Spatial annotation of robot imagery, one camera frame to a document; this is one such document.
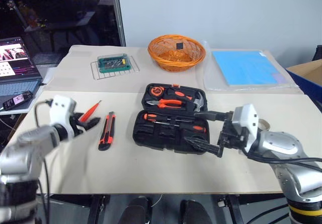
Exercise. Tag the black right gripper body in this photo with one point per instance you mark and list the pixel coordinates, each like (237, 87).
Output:
(230, 136)

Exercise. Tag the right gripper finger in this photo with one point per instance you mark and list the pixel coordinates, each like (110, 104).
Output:
(205, 144)
(212, 115)

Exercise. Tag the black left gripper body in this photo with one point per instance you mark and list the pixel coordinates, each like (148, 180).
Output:
(78, 126)

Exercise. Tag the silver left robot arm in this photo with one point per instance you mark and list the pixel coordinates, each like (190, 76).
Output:
(27, 146)

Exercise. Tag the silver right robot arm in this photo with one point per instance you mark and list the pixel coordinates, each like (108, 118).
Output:
(281, 141)

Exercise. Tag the black plastic tool case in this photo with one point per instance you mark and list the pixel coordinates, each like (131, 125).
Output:
(163, 138)

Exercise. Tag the orange tester pen screwdriver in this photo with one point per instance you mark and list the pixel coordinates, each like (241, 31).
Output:
(91, 110)

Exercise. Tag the orange black screwdriver short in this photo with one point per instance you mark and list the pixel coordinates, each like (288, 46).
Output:
(198, 128)

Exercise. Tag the orange black utility knife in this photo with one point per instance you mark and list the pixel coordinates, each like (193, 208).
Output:
(107, 131)

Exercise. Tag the blue sheet in plastic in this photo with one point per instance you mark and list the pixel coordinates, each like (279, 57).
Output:
(212, 81)

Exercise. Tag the beige tape roll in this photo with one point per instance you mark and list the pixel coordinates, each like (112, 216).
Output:
(264, 124)

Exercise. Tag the orange black screwdriver long shaft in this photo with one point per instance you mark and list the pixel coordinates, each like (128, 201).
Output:
(149, 117)

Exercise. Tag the blue flat board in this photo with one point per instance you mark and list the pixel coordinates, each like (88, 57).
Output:
(245, 66)

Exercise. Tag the orange black tape measure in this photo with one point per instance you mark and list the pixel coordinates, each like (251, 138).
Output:
(156, 90)

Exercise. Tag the green screwdriver bit box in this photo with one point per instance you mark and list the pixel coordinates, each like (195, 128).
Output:
(114, 63)

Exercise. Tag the black smartphone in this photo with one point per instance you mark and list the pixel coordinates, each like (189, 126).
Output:
(17, 100)

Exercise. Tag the orange woven basket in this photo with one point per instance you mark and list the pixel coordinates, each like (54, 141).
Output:
(176, 58)

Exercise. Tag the dark rounded shape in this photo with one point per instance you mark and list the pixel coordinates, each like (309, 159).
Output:
(137, 210)
(195, 212)

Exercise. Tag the black table leg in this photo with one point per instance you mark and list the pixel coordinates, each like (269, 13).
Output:
(232, 209)
(96, 209)

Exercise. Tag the open laptop computer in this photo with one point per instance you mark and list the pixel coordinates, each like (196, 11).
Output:
(17, 83)

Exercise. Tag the small black square piece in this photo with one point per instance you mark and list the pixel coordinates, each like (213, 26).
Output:
(179, 45)

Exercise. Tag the brown cardboard box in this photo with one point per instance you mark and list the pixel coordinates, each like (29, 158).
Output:
(308, 69)

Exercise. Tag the black chair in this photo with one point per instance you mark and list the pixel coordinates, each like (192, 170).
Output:
(318, 53)

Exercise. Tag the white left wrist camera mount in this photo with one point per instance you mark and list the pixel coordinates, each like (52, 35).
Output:
(61, 110)

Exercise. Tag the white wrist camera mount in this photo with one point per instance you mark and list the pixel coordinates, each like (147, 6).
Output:
(61, 110)
(245, 122)

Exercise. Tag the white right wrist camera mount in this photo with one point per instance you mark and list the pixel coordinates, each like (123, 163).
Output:
(245, 122)

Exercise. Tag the silver metal post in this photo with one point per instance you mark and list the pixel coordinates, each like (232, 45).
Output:
(119, 15)

